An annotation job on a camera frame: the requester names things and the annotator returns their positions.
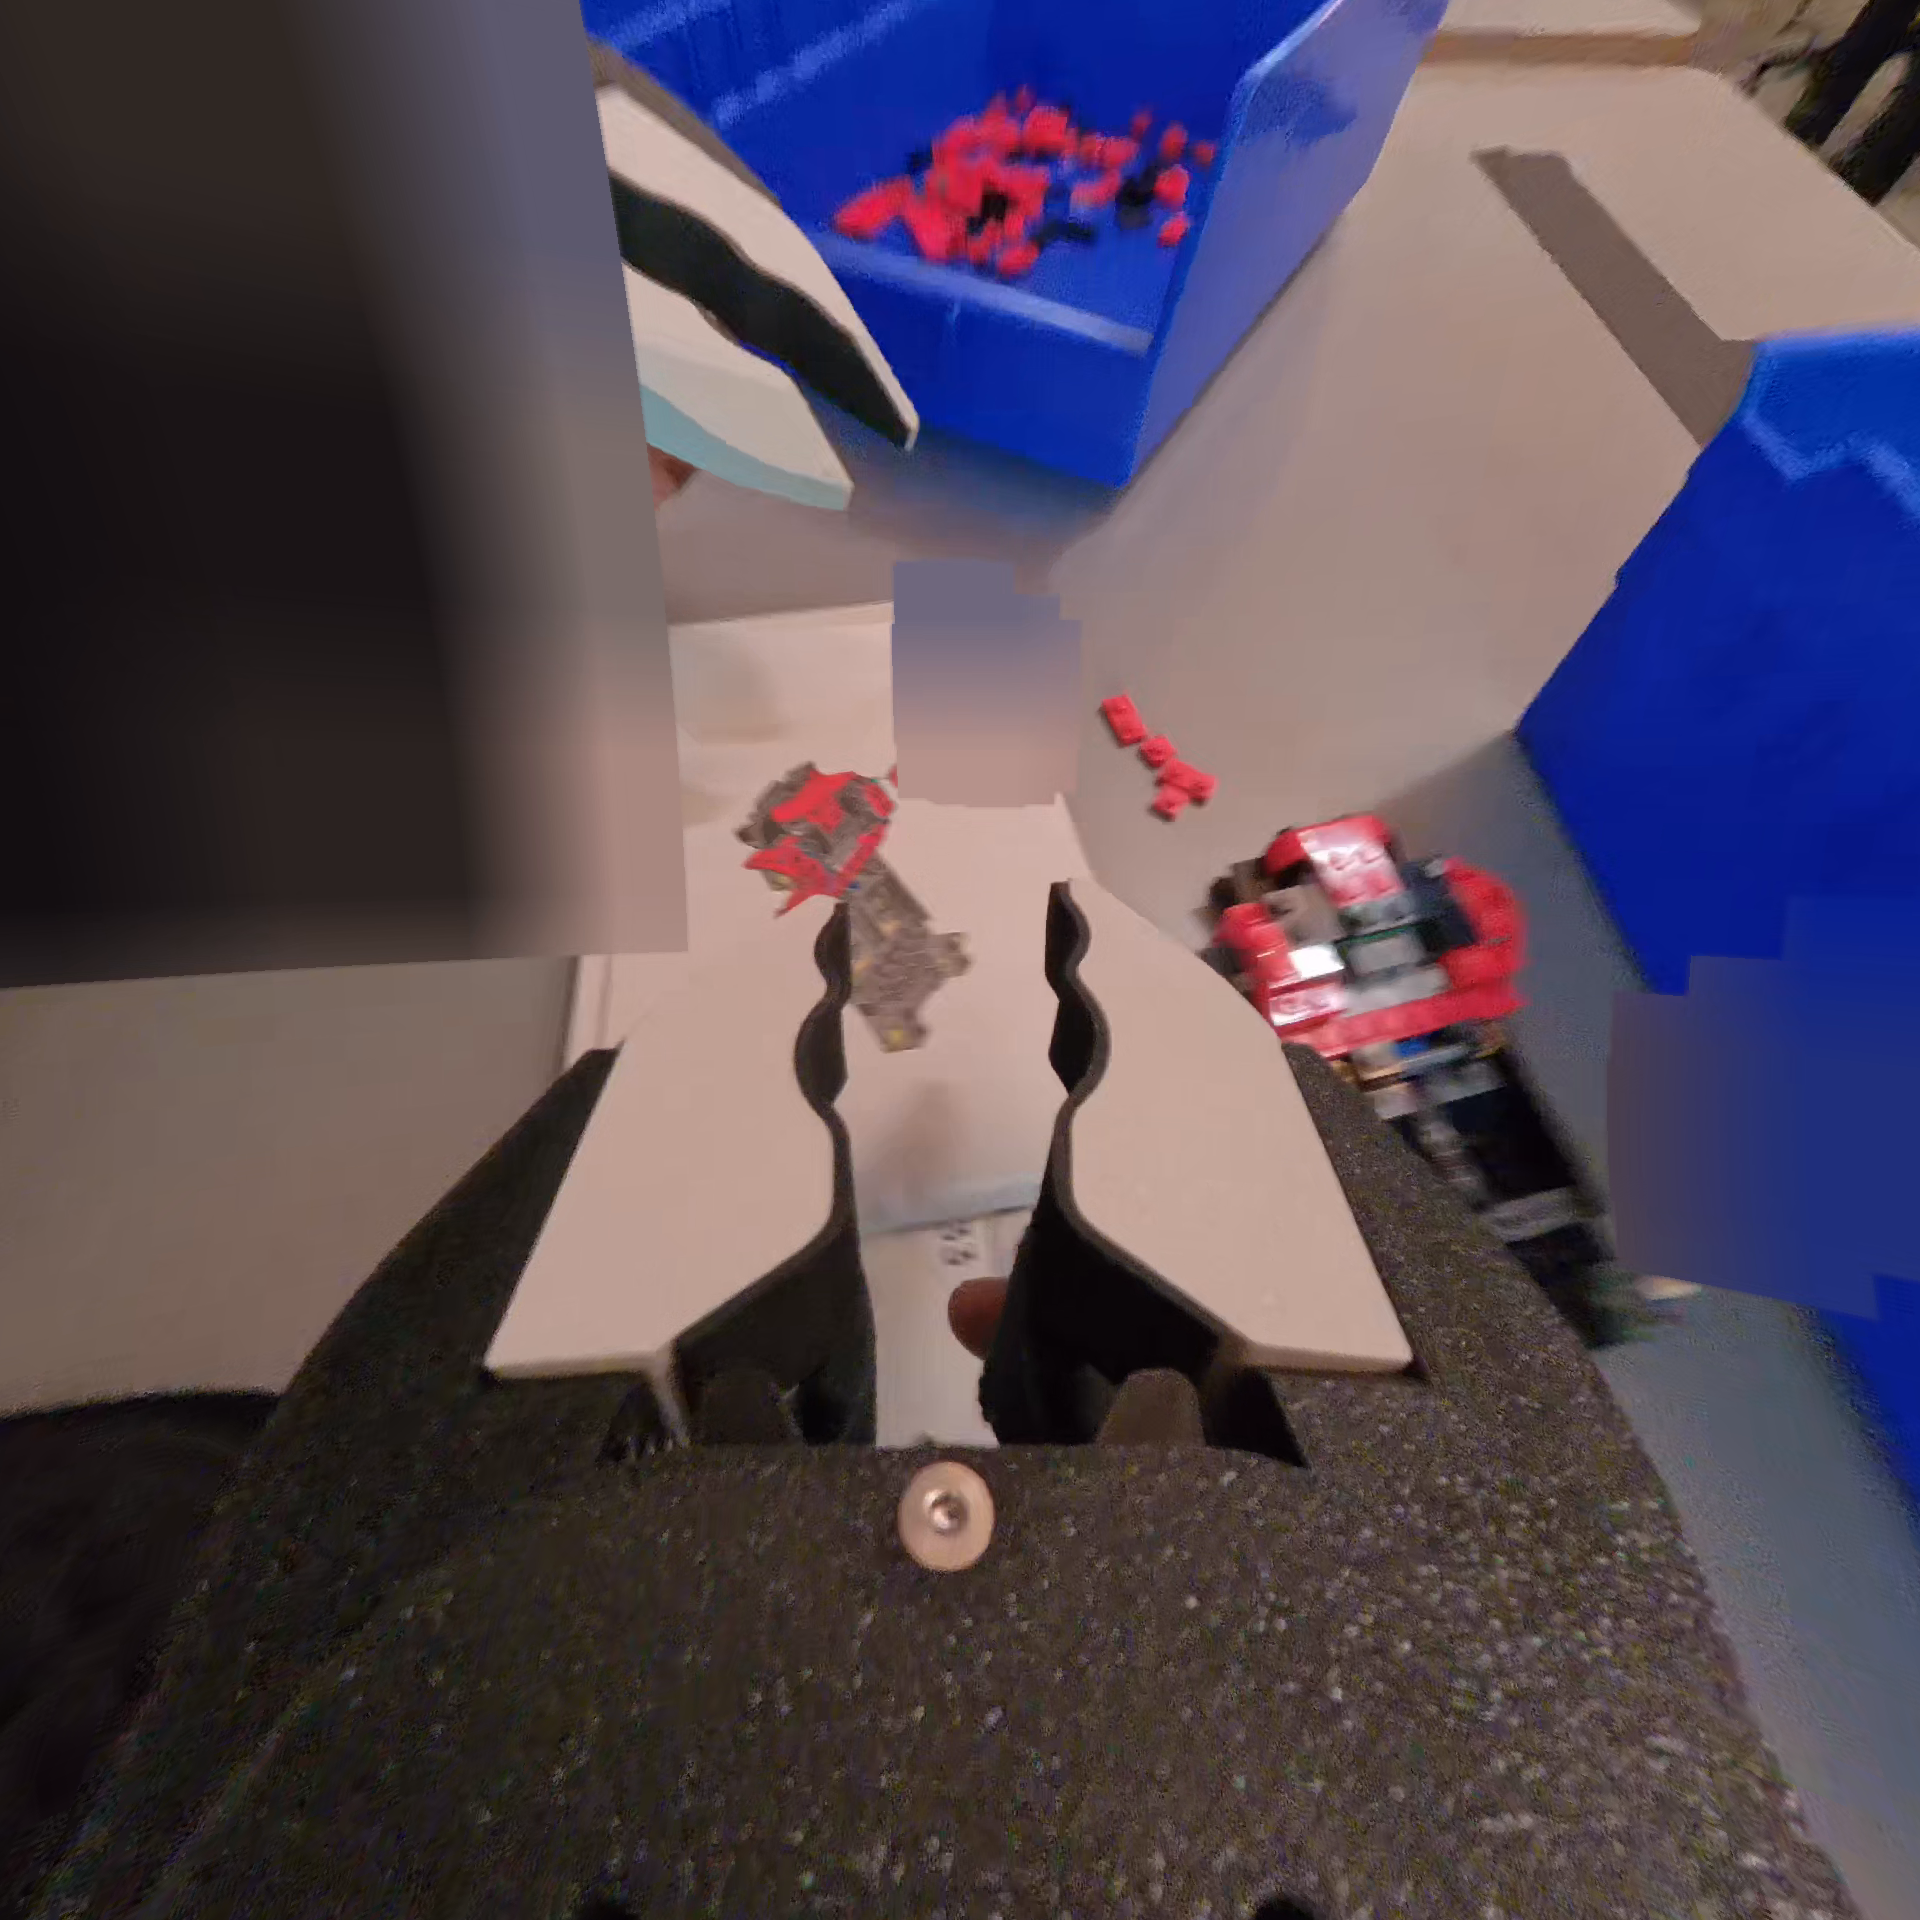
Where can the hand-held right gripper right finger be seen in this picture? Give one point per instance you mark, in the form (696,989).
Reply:
(1215,1185)

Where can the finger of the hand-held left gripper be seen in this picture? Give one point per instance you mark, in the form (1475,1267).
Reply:
(721,405)
(751,225)

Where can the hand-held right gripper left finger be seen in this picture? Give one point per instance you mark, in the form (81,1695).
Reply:
(691,1200)

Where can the pile of red lego pieces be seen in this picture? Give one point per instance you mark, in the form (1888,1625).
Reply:
(975,187)

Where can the lego instruction booklet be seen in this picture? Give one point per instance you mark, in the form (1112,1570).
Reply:
(960,1142)

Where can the red and black lego car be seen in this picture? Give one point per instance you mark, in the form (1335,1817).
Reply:
(1350,960)

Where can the red two-stud lego plate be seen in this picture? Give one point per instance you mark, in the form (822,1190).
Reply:
(1184,789)
(1121,718)

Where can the person's left hand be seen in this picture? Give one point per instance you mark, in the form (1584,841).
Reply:
(671,475)

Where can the person's right hand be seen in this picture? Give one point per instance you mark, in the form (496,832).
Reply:
(978,1317)

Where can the black dimpled cushion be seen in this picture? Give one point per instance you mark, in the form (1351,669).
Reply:
(89,1576)

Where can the blue divided plastic bin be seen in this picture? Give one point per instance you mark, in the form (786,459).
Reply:
(1723,629)

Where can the grey tape strip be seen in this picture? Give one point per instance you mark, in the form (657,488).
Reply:
(1635,299)

